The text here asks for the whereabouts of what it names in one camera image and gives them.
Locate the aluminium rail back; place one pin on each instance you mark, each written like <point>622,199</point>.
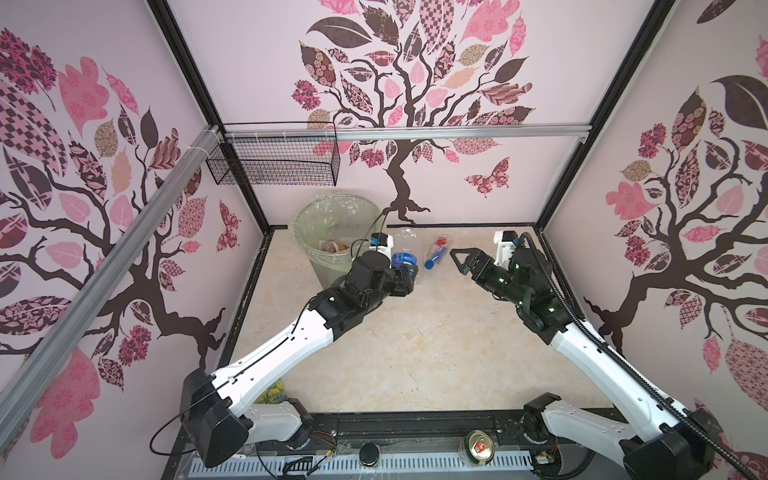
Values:
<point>418,133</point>

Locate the aluminium rail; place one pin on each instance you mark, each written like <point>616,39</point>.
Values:
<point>418,133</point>
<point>20,396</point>

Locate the green snack bag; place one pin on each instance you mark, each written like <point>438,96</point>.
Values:
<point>274,394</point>

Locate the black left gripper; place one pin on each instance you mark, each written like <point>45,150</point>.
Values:
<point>402,280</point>

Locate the grey mesh waste bin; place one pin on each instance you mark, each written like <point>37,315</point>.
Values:
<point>324,246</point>

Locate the white vented base panel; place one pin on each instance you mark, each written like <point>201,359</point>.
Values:
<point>388,465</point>

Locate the aluminium rail left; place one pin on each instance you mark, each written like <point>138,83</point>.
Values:
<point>20,396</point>

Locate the small bottle blue label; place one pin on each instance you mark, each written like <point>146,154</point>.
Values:
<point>408,252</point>

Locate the tin can on base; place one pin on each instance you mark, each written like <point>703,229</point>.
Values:
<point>476,449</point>

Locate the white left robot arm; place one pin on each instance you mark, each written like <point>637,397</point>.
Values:
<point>218,410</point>

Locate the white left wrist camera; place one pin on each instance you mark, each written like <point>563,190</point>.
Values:
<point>381,242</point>

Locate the clear bottle pink blue label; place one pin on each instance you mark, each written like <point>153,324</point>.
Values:
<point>437,252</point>

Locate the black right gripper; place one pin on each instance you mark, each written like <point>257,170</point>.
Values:
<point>476,257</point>

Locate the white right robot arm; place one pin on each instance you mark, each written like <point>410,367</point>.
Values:
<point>658,438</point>

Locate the black wire wall basket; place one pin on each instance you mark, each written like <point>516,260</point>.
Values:
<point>286,153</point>

